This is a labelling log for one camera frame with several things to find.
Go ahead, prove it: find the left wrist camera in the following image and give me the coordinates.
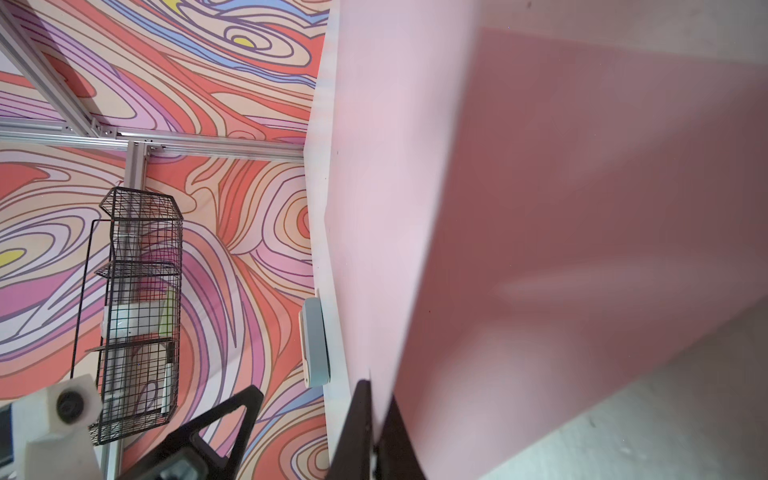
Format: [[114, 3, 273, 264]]
[[1, 375, 103, 479]]

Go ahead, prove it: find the marker pen in basket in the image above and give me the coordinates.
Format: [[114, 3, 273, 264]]
[[161, 287, 179, 415]]

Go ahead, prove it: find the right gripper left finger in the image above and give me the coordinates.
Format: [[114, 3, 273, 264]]
[[326, 380, 372, 480]]

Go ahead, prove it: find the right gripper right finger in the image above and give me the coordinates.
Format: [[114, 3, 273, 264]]
[[376, 397, 426, 480]]

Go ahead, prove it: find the grey blue stapler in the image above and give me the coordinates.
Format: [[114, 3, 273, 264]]
[[299, 297, 331, 388]]

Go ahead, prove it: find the black wire basket left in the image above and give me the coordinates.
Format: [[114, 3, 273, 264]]
[[84, 186, 183, 445]]

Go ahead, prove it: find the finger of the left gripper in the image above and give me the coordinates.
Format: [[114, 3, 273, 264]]
[[120, 385, 264, 479]]

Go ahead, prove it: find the pink folder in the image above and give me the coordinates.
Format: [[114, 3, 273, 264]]
[[325, 1, 767, 479]]

